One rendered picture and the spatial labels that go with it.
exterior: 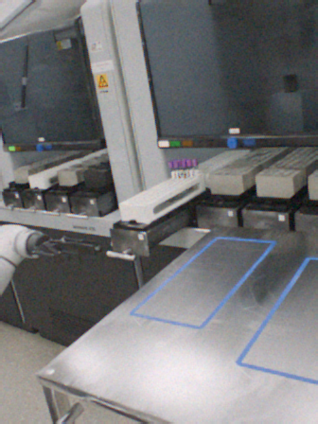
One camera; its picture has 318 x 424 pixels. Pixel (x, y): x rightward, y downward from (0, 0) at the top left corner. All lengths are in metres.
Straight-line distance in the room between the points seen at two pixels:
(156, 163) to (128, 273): 0.41
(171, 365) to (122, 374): 0.07
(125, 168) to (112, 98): 0.24
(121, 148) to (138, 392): 1.08
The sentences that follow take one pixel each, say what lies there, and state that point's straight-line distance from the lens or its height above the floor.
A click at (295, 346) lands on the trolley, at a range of 0.69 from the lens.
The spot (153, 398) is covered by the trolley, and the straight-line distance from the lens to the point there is 0.64.
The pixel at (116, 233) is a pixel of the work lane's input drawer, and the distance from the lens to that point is 1.29.
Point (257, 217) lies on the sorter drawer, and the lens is 1.26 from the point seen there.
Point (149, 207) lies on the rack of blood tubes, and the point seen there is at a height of 0.86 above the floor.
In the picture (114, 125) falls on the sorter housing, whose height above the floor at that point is 1.04.
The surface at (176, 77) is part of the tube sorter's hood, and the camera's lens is 1.38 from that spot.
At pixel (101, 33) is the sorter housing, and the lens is 1.57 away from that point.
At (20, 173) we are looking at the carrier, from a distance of 2.07.
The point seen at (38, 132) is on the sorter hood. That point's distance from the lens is 1.89.
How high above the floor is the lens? 1.23
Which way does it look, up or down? 17 degrees down
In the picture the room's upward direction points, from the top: 10 degrees counter-clockwise
